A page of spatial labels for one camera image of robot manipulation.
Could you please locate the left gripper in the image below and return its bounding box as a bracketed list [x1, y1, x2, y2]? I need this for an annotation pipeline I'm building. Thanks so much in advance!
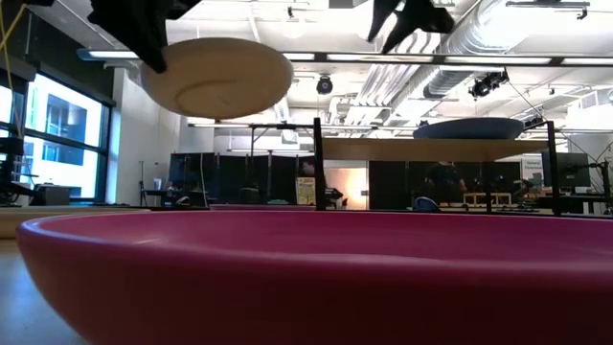
[87, 0, 202, 74]

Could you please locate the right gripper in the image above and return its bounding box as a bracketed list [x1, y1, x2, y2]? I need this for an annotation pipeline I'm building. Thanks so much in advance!
[367, 0, 456, 55]

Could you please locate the cream plate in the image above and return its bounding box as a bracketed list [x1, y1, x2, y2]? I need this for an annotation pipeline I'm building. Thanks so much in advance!
[140, 36, 294, 121]

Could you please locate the blue plate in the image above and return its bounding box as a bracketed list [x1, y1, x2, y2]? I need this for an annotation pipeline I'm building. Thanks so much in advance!
[412, 117, 526, 141]

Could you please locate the magenta plate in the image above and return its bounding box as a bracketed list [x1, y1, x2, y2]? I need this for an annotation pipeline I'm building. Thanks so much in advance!
[15, 209, 613, 345]

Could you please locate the round white ceiling lamp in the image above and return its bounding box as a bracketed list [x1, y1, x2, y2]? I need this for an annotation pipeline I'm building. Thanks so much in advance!
[280, 13, 307, 40]

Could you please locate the long ceiling light bar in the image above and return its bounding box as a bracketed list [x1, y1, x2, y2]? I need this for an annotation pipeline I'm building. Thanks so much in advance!
[76, 47, 613, 68]

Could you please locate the black track spotlight cluster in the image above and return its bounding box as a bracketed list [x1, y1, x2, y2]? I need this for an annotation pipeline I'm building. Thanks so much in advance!
[467, 70, 511, 100]

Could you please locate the large glass window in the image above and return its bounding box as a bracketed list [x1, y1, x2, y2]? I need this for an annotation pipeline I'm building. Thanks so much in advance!
[0, 71, 114, 205]

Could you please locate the black tripod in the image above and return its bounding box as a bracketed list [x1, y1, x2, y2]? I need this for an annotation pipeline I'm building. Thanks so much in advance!
[137, 160, 150, 207]

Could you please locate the black ceiling track fixture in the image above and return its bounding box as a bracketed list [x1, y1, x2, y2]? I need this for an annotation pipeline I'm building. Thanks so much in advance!
[505, 0, 591, 21]

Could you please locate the black partition panel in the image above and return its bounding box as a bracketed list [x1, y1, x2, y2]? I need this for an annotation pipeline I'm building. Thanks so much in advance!
[168, 151, 317, 208]
[368, 160, 523, 211]

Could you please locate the person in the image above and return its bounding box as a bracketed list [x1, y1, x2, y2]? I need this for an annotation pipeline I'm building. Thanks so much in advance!
[423, 161, 468, 208]

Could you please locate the black equipment case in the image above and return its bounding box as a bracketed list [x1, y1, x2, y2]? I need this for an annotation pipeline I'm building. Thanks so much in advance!
[32, 184, 72, 207]

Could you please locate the dark equipment rack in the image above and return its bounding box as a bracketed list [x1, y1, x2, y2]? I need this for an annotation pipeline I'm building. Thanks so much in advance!
[0, 136, 34, 207]

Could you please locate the blue rounded object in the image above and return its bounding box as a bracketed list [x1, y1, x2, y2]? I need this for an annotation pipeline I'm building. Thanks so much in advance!
[413, 195, 442, 213]

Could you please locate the yellow poster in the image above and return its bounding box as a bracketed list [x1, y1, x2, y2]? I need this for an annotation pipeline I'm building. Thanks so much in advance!
[295, 176, 317, 206]

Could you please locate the low wooden bench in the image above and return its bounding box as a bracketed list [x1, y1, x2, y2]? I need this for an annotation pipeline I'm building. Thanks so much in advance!
[462, 191, 512, 208]

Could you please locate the green white sign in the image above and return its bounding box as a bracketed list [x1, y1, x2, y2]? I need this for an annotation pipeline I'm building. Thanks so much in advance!
[520, 155, 545, 189]

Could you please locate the black monitor screen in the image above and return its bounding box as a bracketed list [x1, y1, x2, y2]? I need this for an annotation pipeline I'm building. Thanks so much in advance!
[541, 151, 592, 190]

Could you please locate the wooden shelf black metal frame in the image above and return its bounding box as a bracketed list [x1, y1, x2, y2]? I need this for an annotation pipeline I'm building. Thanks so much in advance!
[313, 117, 564, 217]

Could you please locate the black background frame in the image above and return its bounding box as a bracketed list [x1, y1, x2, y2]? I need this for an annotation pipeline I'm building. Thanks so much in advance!
[187, 122, 317, 159]

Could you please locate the yellow hanging cable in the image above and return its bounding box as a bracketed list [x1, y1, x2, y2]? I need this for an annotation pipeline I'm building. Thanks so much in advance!
[0, 2, 28, 140]

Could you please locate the black aluminium rig frame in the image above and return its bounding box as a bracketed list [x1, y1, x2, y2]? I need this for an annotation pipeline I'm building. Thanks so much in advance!
[93, 203, 613, 217]

